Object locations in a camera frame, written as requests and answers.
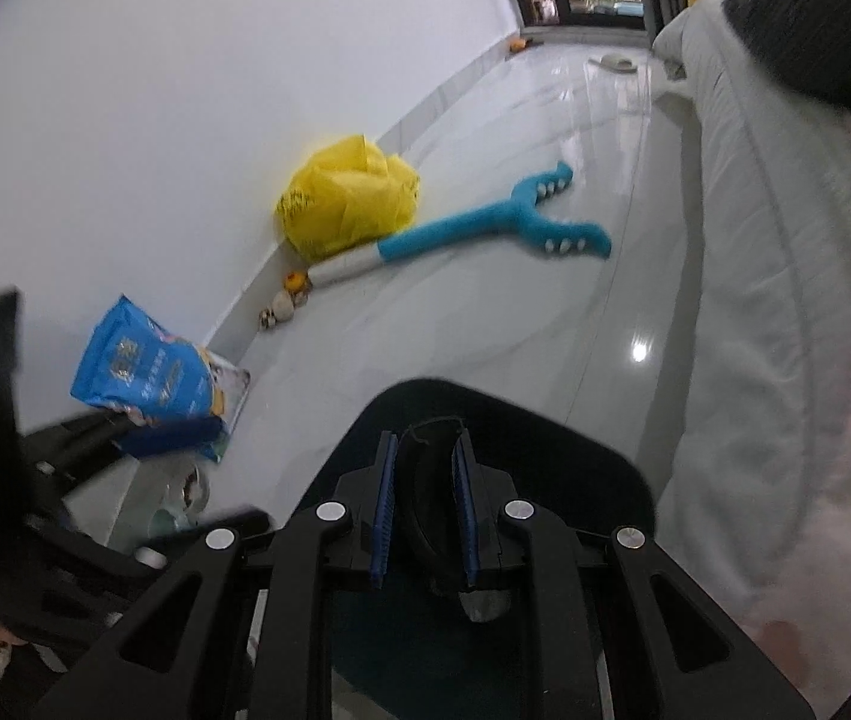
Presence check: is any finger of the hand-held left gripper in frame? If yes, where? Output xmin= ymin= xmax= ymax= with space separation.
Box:
xmin=136 ymin=508 xmax=273 ymax=562
xmin=26 ymin=416 xmax=226 ymax=467

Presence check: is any blue forked plush toy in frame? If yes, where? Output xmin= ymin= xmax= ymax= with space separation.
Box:
xmin=306 ymin=159 xmax=613 ymax=290

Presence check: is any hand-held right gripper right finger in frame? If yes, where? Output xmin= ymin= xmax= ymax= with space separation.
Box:
xmin=451 ymin=435 xmax=817 ymax=720

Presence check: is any dark grey fleece blanket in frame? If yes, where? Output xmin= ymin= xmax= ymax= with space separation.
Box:
xmin=720 ymin=0 xmax=851 ymax=145

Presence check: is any yellow plastic bag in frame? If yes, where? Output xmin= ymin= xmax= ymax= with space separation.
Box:
xmin=272 ymin=133 xmax=423 ymax=257

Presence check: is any pet food bowl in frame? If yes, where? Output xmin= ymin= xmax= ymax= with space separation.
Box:
xmin=154 ymin=464 xmax=213 ymax=535

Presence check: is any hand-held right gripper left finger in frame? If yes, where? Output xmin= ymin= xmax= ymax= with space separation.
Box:
xmin=35 ymin=431 xmax=401 ymax=720

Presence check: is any beige slipper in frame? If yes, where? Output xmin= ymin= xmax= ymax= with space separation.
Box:
xmin=588 ymin=52 xmax=640 ymax=77

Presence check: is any black curved plastic piece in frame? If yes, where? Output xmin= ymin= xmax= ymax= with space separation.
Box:
xmin=398 ymin=418 xmax=473 ymax=602

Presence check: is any blue pet food bag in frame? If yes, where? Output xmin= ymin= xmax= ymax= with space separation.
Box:
xmin=68 ymin=294 xmax=253 ymax=464

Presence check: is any black trash bin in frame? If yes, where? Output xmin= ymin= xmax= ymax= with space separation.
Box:
xmin=275 ymin=376 xmax=658 ymax=720

